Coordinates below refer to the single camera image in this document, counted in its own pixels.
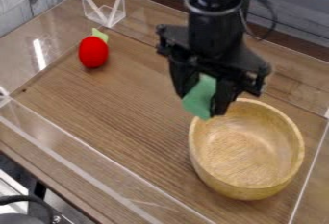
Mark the black device with cable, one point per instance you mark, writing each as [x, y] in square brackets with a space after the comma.
[26, 209]

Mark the clear acrylic tray wall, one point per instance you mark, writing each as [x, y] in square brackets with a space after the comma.
[101, 186]

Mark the small green wedge block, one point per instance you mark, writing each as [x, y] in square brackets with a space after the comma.
[100, 34]

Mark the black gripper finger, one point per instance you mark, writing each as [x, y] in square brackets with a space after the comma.
[185, 76]
[227, 92]

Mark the light wooden bowl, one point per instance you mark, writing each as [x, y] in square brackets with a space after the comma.
[248, 152]

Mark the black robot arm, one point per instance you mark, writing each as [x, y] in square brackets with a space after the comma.
[213, 67]

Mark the red ball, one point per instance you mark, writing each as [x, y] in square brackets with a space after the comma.
[93, 52]

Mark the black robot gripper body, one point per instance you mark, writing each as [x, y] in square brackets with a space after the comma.
[211, 43]

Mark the green rectangular block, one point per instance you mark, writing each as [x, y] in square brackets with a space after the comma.
[197, 100]

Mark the clear acrylic corner bracket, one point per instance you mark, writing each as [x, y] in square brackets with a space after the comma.
[105, 15]

